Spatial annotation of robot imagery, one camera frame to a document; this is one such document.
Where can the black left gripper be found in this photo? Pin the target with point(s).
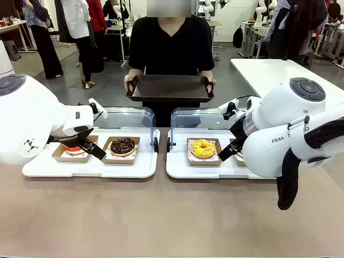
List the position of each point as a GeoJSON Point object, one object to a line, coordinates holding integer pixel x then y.
{"type": "Point", "coordinates": [68, 139]}

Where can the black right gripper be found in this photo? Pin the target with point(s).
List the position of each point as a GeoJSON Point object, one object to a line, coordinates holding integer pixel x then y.
{"type": "Point", "coordinates": [237, 129]}

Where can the yellow sprinkled donut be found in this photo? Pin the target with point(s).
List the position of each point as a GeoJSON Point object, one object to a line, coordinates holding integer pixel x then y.
{"type": "Point", "coordinates": [203, 148]}

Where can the yellow glazed donut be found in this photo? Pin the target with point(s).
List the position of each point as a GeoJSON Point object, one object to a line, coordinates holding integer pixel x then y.
{"type": "Point", "coordinates": [204, 162]}

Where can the dark brown serving tray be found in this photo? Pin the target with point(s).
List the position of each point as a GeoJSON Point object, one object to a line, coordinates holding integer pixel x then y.
{"type": "Point", "coordinates": [169, 87]}

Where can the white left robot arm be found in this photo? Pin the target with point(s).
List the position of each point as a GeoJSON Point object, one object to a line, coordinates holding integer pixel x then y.
{"type": "Point", "coordinates": [29, 118]}

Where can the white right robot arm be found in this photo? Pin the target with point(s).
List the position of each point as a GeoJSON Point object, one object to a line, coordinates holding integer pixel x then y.
{"type": "Point", "coordinates": [285, 129]}

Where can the person's right forearm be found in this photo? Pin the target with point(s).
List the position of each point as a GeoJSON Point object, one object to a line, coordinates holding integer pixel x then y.
{"type": "Point", "coordinates": [136, 72]}

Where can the person's left forearm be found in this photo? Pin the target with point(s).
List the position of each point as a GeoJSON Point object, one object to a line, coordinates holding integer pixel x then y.
{"type": "Point", "coordinates": [207, 74]}

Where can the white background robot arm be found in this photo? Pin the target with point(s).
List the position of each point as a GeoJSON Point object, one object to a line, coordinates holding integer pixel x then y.
{"type": "Point", "coordinates": [260, 13]}

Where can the purple sprinkled chocolate donut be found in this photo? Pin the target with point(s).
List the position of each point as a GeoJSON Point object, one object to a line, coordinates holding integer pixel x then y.
{"type": "Point", "coordinates": [237, 161]}

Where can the red glazed donut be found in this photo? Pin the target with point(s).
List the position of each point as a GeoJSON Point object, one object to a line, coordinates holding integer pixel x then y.
{"type": "Point", "coordinates": [74, 151]}
{"type": "Point", "coordinates": [57, 157]}

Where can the chocolate glazed donut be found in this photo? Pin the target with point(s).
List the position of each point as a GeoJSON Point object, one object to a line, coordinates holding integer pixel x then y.
{"type": "Point", "coordinates": [122, 146]}

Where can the person in black shirt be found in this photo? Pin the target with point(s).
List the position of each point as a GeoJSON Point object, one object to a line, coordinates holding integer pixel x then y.
{"type": "Point", "coordinates": [172, 45]}

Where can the person's left hand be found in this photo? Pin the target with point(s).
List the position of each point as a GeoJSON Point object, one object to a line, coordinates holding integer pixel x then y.
{"type": "Point", "coordinates": [213, 83]}

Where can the person's right hand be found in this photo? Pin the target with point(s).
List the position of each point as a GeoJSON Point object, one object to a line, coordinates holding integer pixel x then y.
{"type": "Point", "coordinates": [128, 82]}

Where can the white display tray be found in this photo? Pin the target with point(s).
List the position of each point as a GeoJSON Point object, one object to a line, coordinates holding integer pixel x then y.
{"type": "Point", "coordinates": [88, 169]}
{"type": "Point", "coordinates": [204, 170]}

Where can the clear plastic display lid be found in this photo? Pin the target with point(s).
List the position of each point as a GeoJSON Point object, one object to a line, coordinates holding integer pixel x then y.
{"type": "Point", "coordinates": [199, 118]}
{"type": "Point", "coordinates": [129, 118]}

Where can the large white table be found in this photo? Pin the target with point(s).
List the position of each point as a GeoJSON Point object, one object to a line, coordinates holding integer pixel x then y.
{"type": "Point", "coordinates": [266, 72]}

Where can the black backpack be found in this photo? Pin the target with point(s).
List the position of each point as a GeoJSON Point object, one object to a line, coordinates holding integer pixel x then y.
{"type": "Point", "coordinates": [237, 37]}

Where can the bystander in blue patterned top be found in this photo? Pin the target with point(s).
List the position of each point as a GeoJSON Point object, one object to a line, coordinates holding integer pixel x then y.
{"type": "Point", "coordinates": [45, 40]}

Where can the bystander in white shirt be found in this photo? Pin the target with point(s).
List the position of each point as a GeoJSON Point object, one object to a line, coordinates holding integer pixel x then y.
{"type": "Point", "coordinates": [79, 27]}

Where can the white cylindrical air purifier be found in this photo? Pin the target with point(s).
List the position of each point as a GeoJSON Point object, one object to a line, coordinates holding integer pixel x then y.
{"type": "Point", "coordinates": [4, 59]}

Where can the grey plastic stool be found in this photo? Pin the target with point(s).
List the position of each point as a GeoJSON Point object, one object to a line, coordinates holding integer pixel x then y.
{"type": "Point", "coordinates": [12, 49]}

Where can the bystander in red top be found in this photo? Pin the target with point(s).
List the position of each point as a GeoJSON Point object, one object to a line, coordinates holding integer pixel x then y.
{"type": "Point", "coordinates": [98, 18]}

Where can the bystander in dark coat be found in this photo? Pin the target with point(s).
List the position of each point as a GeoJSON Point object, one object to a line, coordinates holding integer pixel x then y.
{"type": "Point", "coordinates": [295, 27]}

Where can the white background desk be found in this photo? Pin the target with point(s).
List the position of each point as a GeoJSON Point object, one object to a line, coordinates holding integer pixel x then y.
{"type": "Point", "coordinates": [16, 25]}

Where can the red cup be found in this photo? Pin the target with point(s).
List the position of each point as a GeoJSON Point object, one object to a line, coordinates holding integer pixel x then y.
{"type": "Point", "coordinates": [2, 24]}

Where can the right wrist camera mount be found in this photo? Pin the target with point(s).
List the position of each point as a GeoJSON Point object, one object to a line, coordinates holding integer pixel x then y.
{"type": "Point", "coordinates": [229, 108]}

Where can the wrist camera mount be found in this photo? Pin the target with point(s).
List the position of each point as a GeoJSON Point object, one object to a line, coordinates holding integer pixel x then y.
{"type": "Point", "coordinates": [229, 108]}
{"type": "Point", "coordinates": [95, 107]}

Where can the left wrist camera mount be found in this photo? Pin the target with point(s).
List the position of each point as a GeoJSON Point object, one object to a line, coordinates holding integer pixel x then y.
{"type": "Point", "coordinates": [95, 107]}

